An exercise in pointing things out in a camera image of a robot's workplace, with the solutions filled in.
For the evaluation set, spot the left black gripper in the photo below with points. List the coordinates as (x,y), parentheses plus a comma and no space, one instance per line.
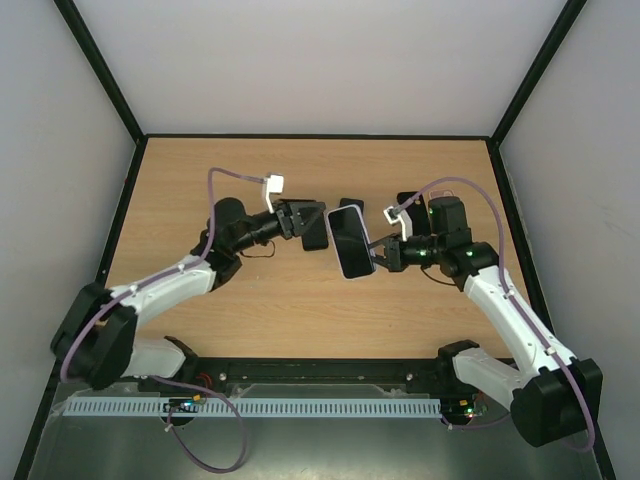
(286,213)

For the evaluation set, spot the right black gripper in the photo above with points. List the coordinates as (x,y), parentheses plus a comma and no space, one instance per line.
(393,252)

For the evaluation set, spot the dark green phone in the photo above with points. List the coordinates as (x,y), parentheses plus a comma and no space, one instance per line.
(345,202)

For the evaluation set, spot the lilac phone case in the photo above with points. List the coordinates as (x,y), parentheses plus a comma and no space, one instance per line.
(350,242)

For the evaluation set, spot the pink phone case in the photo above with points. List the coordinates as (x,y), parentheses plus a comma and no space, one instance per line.
(433,194)

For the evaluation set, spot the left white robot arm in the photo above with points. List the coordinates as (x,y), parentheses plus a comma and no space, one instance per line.
(96,342)

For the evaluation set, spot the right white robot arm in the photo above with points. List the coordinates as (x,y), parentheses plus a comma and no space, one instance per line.
(549,393)

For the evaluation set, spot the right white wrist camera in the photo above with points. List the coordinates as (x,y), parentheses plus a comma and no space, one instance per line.
(396,215)

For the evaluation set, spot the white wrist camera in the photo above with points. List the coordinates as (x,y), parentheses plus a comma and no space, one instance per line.
(396,215)
(272,184)

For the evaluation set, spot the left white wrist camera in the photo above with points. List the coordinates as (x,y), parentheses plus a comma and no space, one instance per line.
(272,184)

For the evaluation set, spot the grey slotted cable duct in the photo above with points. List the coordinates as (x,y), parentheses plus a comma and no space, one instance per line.
(252,408)

